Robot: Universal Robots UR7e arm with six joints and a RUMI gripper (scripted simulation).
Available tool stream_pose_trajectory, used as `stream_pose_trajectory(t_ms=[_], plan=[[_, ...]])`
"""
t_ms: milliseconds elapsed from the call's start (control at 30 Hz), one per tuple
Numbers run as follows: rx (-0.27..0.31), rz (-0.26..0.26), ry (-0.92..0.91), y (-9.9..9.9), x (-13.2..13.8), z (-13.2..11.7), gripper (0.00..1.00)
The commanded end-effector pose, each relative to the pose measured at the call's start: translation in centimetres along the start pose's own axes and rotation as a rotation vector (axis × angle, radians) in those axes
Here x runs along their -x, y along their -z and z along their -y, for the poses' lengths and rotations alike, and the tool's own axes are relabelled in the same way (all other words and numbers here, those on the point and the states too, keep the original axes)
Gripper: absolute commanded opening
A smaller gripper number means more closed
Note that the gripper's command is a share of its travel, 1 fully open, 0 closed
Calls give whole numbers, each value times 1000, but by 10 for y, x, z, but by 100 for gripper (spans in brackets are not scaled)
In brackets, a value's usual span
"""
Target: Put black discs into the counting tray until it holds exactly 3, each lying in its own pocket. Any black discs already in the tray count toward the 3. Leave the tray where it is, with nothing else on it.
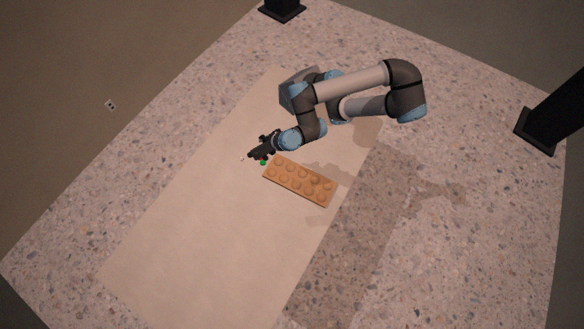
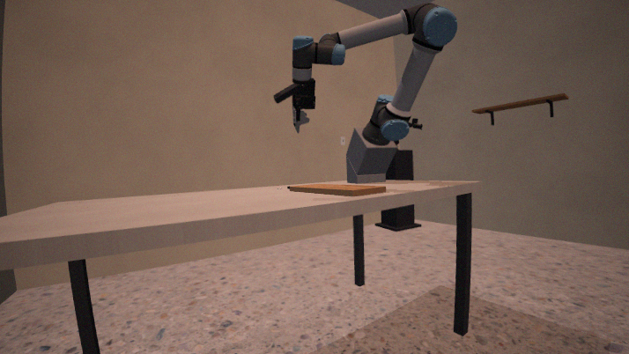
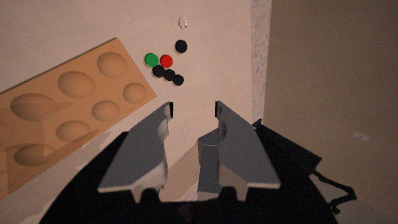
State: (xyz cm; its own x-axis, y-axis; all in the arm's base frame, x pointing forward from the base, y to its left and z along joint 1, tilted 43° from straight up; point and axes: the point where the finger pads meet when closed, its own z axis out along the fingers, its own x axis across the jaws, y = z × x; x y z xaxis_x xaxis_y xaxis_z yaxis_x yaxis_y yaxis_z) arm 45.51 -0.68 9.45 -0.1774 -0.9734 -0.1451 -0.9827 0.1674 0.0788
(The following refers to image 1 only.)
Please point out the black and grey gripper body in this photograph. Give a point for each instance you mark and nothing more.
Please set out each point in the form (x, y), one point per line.
(270, 136)

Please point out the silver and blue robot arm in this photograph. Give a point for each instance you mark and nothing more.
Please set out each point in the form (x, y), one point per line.
(405, 103)

